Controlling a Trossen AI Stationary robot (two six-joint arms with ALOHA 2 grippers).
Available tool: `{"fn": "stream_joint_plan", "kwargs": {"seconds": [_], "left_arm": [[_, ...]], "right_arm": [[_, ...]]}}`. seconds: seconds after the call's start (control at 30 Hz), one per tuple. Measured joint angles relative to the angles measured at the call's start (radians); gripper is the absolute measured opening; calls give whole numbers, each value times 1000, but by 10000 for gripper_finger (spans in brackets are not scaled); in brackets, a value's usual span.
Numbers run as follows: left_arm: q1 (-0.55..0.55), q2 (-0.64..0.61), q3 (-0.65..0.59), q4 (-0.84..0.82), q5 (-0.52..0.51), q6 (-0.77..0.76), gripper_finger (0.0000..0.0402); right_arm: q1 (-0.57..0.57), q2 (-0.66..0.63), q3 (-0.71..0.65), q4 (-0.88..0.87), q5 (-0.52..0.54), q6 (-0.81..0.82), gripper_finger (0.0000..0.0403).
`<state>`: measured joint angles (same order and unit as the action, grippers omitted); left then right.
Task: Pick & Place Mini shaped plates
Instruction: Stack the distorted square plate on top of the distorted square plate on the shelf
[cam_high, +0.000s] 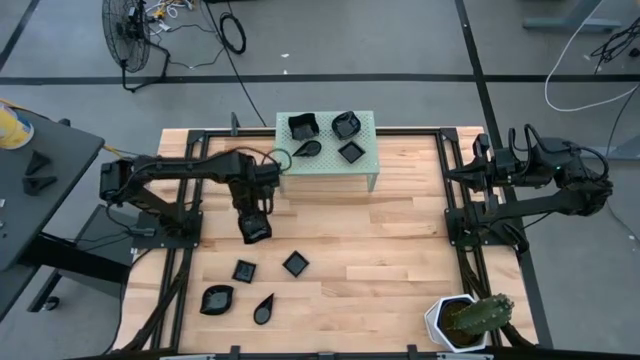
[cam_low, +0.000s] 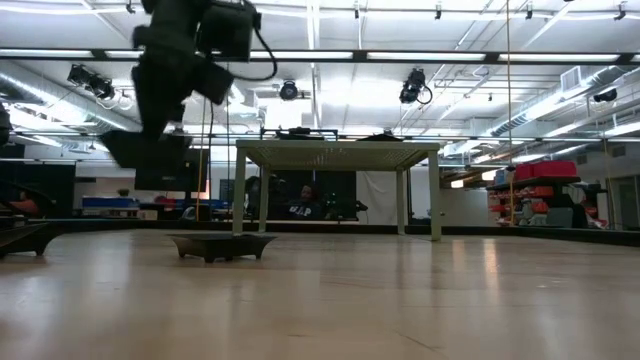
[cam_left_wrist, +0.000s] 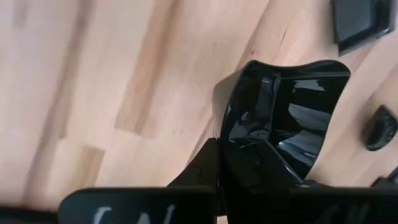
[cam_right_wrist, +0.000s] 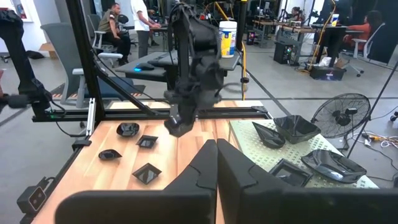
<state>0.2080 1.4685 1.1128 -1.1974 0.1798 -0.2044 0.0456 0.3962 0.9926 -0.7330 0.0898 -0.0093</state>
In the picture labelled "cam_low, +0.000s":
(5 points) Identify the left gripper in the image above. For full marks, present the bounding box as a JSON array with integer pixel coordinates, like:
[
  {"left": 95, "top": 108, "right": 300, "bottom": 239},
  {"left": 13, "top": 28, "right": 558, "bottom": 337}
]
[{"left": 130, "top": 52, "right": 235, "bottom": 140}]

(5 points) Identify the person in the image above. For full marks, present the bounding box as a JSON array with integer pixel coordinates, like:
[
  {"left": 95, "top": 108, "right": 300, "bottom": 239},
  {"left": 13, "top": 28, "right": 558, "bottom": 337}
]
[{"left": 285, "top": 183, "right": 326, "bottom": 221}]

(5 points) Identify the green perforated metal shelf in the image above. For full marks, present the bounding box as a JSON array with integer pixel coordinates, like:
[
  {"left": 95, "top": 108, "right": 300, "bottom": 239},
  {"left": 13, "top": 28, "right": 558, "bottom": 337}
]
[{"left": 232, "top": 138, "right": 443, "bottom": 243}]

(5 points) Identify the long ceiling light strip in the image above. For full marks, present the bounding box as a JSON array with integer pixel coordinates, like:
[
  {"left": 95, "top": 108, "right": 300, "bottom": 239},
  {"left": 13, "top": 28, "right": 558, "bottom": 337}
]
[{"left": 0, "top": 48, "right": 640, "bottom": 64}]

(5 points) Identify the rack with red bins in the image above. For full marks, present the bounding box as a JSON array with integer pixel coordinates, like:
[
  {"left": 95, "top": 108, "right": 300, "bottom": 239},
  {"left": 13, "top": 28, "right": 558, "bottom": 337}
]
[{"left": 487, "top": 159, "right": 609, "bottom": 230}]

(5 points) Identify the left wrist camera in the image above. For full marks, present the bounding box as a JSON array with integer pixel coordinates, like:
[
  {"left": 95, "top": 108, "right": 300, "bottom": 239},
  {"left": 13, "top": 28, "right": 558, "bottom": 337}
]
[{"left": 197, "top": 2, "right": 262, "bottom": 62}]

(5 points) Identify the black aluminium frame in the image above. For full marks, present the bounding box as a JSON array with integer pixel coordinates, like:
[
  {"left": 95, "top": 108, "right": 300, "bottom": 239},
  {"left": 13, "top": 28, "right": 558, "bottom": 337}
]
[{"left": 0, "top": 217, "right": 640, "bottom": 249}]

